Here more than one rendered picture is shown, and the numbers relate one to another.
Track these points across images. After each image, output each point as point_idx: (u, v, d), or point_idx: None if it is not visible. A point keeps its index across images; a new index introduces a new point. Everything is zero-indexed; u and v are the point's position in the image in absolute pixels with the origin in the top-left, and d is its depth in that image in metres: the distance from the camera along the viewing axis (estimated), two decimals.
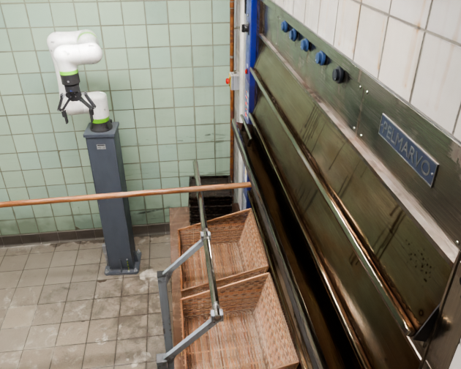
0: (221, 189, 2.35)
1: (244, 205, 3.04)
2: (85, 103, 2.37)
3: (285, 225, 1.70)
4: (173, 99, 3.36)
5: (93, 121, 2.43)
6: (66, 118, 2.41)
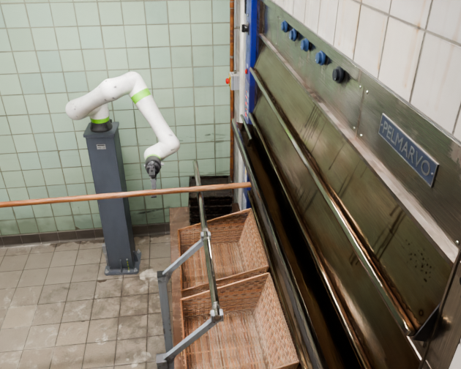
0: (221, 189, 2.35)
1: (244, 205, 3.04)
2: None
3: (285, 225, 1.70)
4: (173, 99, 3.36)
5: (151, 175, 2.34)
6: None
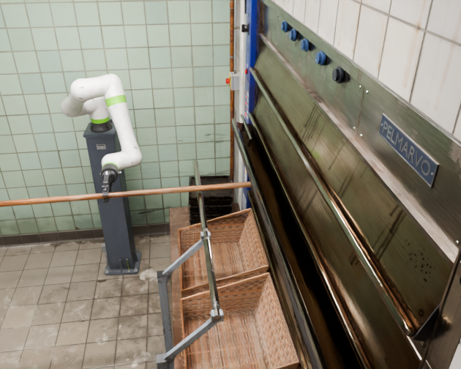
0: (176, 192, 2.32)
1: (244, 205, 3.04)
2: None
3: (285, 225, 1.70)
4: (173, 99, 3.36)
5: (105, 195, 2.24)
6: (106, 198, 2.28)
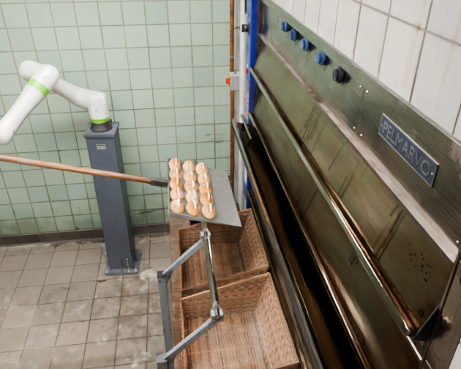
0: (35, 165, 2.13)
1: (244, 205, 3.04)
2: None
3: (285, 225, 1.70)
4: (173, 99, 3.36)
5: None
6: None
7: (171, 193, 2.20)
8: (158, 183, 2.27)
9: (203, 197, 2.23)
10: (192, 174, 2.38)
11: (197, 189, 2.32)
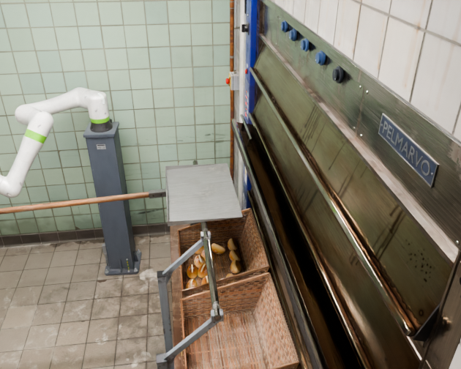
0: (39, 209, 2.25)
1: (244, 205, 3.04)
2: None
3: (285, 225, 1.70)
4: (173, 99, 3.36)
5: None
6: None
7: (186, 285, 2.53)
8: (156, 195, 2.30)
9: (203, 283, 2.53)
10: (233, 261, 2.73)
11: (233, 265, 2.63)
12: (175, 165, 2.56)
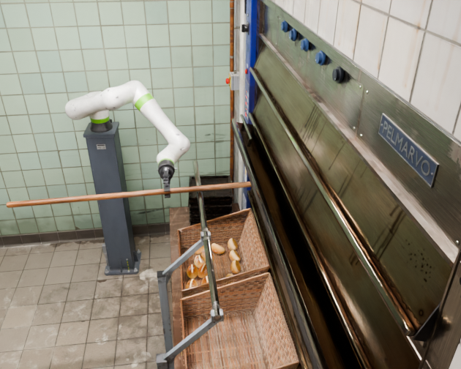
0: (235, 187, 2.36)
1: (244, 205, 3.04)
2: None
3: (285, 225, 1.70)
4: (173, 99, 3.36)
5: (167, 190, 2.28)
6: (167, 194, 2.32)
7: (186, 285, 2.53)
8: None
9: (203, 283, 2.53)
10: (233, 261, 2.73)
11: (233, 265, 2.63)
12: None
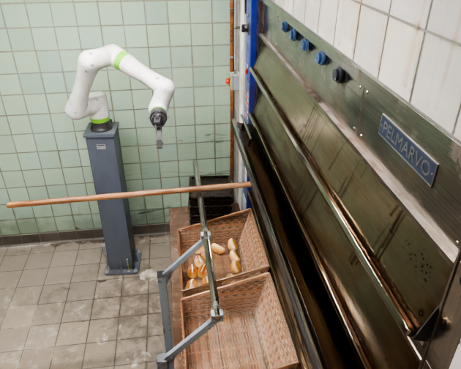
0: (235, 187, 2.36)
1: (244, 205, 3.04)
2: None
3: (285, 225, 1.70)
4: (173, 99, 3.36)
5: (156, 122, 2.17)
6: (159, 145, 2.26)
7: (186, 285, 2.53)
8: None
9: (203, 283, 2.53)
10: (233, 261, 2.73)
11: (233, 265, 2.63)
12: None
